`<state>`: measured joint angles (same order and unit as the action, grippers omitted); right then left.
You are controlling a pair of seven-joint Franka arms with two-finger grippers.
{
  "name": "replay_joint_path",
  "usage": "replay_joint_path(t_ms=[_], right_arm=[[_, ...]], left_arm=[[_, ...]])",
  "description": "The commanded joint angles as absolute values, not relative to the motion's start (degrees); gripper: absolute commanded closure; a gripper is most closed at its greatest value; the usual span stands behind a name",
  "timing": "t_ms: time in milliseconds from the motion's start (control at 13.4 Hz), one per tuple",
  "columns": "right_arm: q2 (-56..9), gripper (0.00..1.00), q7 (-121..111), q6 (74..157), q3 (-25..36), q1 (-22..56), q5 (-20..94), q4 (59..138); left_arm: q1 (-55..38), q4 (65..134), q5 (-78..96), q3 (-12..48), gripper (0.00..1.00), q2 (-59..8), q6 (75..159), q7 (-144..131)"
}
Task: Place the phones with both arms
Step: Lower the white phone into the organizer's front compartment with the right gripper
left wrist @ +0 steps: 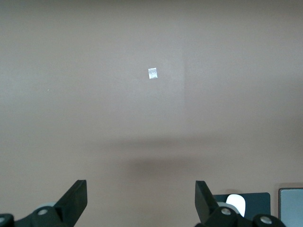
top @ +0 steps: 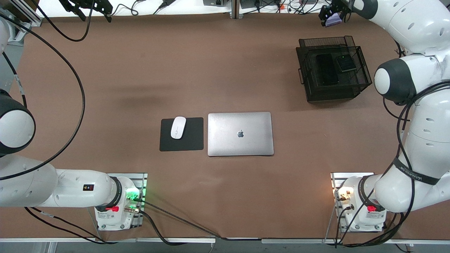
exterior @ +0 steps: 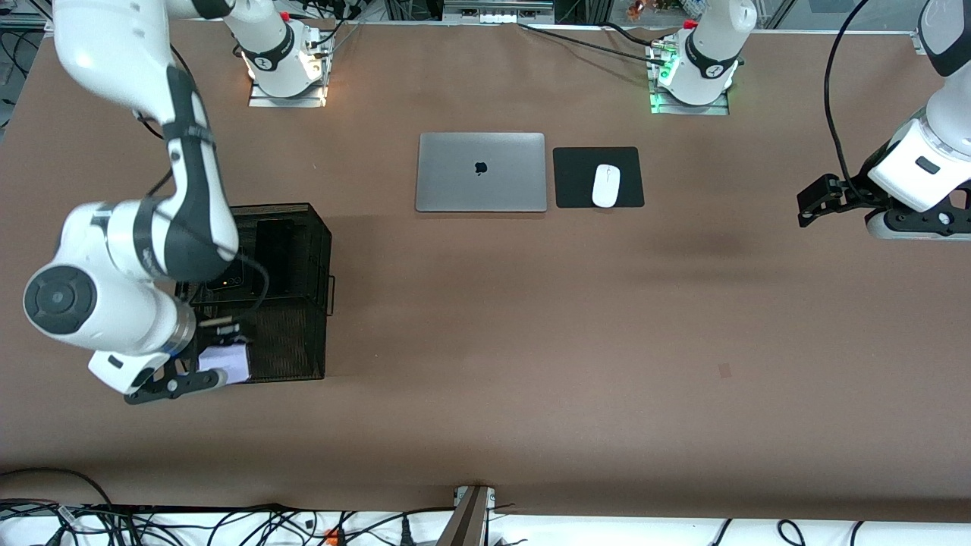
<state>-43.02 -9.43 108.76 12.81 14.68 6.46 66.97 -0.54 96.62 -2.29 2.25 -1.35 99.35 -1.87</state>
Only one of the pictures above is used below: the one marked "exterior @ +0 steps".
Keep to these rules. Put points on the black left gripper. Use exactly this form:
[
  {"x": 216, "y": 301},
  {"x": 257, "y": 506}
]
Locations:
[{"x": 859, "y": 186}]

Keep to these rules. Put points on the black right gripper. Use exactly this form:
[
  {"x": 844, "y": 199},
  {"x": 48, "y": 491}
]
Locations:
[{"x": 202, "y": 345}]

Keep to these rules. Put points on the lavender flip phone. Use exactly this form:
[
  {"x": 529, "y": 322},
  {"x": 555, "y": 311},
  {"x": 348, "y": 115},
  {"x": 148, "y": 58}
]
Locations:
[{"x": 227, "y": 364}]

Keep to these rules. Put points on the small black flip phone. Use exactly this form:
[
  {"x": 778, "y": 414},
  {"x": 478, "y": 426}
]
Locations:
[{"x": 231, "y": 279}]

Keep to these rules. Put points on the long black smartphone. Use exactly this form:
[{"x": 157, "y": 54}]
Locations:
[{"x": 274, "y": 258}]

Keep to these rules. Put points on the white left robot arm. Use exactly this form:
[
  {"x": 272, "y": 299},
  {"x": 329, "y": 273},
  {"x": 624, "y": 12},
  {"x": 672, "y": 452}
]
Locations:
[{"x": 713, "y": 45}]

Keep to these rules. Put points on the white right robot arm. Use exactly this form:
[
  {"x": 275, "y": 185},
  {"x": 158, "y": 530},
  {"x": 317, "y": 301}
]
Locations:
[{"x": 114, "y": 303}]

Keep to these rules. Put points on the black power strip bar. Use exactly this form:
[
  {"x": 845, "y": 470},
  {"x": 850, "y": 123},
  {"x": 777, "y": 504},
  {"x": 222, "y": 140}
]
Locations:
[{"x": 190, "y": 508}]

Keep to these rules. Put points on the white computer mouse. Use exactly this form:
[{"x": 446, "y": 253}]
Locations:
[{"x": 606, "y": 186}]

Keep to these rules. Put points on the black mouse pad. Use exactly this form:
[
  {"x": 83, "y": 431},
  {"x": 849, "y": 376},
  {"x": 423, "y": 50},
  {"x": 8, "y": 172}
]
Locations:
[{"x": 576, "y": 178}]

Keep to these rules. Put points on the silver closed laptop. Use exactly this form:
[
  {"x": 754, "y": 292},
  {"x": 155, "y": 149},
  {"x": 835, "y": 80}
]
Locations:
[{"x": 455, "y": 178}]

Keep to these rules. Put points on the grey power strip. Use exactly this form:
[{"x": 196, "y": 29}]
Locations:
[{"x": 497, "y": 17}]

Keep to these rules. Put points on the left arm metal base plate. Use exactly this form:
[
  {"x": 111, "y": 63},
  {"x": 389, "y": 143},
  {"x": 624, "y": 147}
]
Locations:
[{"x": 661, "y": 110}]

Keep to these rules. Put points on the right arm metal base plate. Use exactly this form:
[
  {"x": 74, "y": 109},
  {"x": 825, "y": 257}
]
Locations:
[{"x": 262, "y": 102}]

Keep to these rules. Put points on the grey metal camera mount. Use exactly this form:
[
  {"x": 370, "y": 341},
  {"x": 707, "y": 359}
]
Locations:
[{"x": 470, "y": 523}]

